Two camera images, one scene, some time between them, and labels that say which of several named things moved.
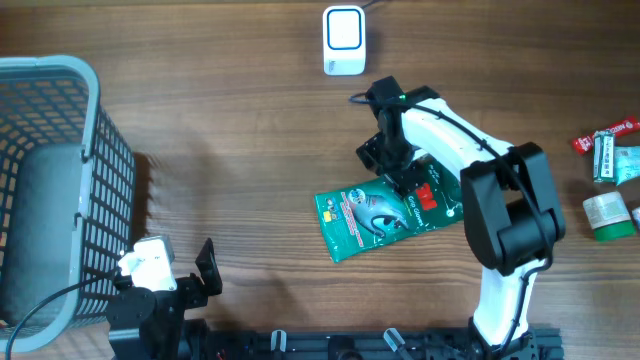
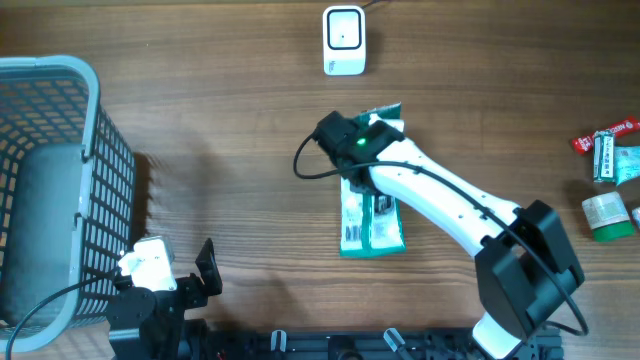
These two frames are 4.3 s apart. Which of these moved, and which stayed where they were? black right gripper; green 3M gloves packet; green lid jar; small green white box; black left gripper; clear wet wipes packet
Moved: black right gripper; green 3M gloves packet
Stayed: black left gripper; green lid jar; small green white box; clear wet wipes packet
